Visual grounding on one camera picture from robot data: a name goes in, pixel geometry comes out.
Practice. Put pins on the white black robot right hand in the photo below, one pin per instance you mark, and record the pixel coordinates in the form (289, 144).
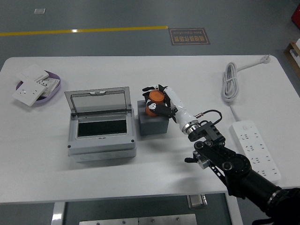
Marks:
(181, 114)

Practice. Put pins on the orange cylinder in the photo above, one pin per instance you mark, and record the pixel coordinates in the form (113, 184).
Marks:
(156, 96)

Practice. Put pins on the grey enclosure box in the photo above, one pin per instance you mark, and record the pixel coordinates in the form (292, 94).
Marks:
(100, 145)

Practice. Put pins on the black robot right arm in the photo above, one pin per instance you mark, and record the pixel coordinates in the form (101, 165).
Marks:
(236, 164)

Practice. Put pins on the grey cube with round hole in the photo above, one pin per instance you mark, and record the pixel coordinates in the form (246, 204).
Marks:
(152, 126)

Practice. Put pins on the brown floor sign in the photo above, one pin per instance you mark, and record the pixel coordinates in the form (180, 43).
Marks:
(189, 36)

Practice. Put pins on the white power strip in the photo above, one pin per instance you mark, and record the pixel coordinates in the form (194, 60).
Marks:
(255, 150)

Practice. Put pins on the white table leg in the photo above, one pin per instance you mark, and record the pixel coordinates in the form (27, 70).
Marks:
(58, 213)
(234, 211)

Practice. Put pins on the wooden crate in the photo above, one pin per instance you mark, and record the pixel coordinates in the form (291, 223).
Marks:
(291, 59)

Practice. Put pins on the purple tray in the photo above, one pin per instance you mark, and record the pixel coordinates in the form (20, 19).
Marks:
(52, 95)

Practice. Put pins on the white multi-hole socket panel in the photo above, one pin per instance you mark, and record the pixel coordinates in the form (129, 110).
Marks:
(50, 85)

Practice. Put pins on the red object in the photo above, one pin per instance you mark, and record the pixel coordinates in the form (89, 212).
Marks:
(296, 14)

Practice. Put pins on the small metal floor plate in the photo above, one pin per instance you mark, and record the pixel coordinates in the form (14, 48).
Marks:
(39, 11)

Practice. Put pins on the metal base plate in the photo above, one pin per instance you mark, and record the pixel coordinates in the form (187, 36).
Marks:
(138, 220)

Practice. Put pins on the white wall socket plate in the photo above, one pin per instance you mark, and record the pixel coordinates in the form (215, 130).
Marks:
(28, 92)

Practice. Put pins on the white wall switch plate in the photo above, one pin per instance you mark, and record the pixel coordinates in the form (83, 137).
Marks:
(31, 72)

